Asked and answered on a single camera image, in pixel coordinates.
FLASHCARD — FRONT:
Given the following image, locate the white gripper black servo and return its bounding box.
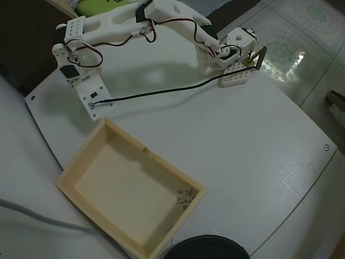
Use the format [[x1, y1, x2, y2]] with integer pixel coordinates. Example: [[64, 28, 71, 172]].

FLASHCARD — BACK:
[[52, 40, 105, 82]]

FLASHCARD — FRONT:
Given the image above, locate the open wooden box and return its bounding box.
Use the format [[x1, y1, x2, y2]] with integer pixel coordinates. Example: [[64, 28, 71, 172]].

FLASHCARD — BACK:
[[55, 117, 208, 259]]

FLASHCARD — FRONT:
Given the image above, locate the green patterned cloth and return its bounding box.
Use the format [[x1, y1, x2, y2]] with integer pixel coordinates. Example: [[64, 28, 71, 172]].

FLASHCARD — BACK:
[[75, 0, 143, 17]]

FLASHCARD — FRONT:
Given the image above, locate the light wooden plank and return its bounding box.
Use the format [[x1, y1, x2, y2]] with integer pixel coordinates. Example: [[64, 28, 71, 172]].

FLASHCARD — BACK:
[[44, 0, 81, 22]]

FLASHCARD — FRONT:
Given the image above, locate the dark brown furniture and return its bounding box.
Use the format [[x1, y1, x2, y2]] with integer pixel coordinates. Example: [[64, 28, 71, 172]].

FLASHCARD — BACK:
[[0, 0, 101, 95]]

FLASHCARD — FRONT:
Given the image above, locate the brass table clamp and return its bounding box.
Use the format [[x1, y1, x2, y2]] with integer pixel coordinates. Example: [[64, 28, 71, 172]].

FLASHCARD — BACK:
[[241, 45, 268, 71]]

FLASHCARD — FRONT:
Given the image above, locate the black round object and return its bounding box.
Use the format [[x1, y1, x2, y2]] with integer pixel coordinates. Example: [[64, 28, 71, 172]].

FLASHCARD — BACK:
[[163, 235, 250, 259]]

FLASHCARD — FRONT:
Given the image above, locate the dark furniture leg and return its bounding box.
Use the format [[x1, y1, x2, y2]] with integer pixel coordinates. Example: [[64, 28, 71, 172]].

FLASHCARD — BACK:
[[325, 90, 345, 119]]

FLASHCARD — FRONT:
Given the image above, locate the red black servo wire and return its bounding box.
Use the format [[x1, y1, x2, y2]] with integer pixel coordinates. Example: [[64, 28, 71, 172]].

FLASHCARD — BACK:
[[66, 39, 104, 69], [144, 17, 219, 56]]

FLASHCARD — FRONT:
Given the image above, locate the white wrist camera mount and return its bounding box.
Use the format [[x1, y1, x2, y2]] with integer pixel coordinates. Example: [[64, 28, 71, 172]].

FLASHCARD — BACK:
[[70, 67, 115, 121]]

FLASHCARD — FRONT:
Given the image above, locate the black camera cable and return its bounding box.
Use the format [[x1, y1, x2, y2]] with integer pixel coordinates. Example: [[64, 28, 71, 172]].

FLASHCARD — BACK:
[[90, 63, 261, 108]]

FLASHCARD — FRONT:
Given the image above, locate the white perforated base plate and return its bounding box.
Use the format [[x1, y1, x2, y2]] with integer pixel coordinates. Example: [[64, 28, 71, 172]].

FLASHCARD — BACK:
[[220, 66, 251, 88]]

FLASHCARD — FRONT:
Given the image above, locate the thick grey cable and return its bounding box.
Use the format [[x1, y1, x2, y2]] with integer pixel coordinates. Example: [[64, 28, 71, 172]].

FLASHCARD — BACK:
[[0, 198, 101, 237]]

